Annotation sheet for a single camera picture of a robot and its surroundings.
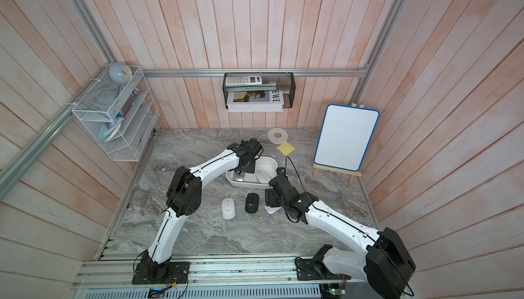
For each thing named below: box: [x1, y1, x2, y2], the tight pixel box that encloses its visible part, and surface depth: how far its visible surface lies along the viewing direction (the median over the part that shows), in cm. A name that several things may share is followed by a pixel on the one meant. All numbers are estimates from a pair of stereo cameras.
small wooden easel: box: [312, 102, 365, 185], surface depth 95 cm
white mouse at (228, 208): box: [221, 197, 237, 220], surface depth 89 cm
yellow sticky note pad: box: [276, 141, 296, 157], surface depth 113 cm
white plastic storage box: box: [225, 155, 278, 189], surface depth 100 cm
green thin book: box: [223, 84, 279, 93], surface depth 90 cm
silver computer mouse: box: [232, 170, 245, 183], surface depth 100 cm
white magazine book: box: [226, 90, 285, 112], surface depth 95 cm
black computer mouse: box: [244, 192, 260, 214], surface depth 90 cm
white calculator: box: [225, 75, 263, 87], surface depth 92 cm
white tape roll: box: [267, 127, 288, 145], surface depth 120 cm
